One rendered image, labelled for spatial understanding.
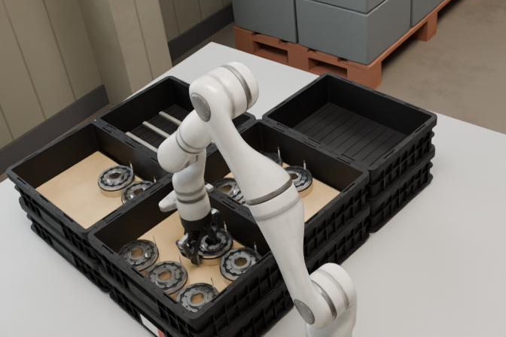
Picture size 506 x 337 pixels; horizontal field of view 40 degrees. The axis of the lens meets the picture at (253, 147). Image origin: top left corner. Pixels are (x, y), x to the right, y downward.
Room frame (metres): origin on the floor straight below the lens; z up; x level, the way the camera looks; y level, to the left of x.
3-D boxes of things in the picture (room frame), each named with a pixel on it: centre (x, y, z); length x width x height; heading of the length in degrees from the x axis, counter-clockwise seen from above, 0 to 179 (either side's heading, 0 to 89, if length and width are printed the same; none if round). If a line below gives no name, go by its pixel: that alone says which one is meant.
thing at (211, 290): (1.05, 0.17, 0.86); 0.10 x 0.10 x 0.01
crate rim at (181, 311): (1.18, 0.19, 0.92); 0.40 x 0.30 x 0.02; 40
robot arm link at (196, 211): (1.21, 0.17, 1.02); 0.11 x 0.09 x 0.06; 48
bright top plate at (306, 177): (1.42, -0.09, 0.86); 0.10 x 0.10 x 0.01
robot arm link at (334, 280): (0.86, -0.10, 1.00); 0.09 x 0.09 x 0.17; 35
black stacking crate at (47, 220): (1.48, 0.44, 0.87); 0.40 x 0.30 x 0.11; 40
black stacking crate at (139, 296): (1.18, 0.19, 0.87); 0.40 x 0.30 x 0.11; 40
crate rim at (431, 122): (1.56, -0.27, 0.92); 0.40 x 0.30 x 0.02; 40
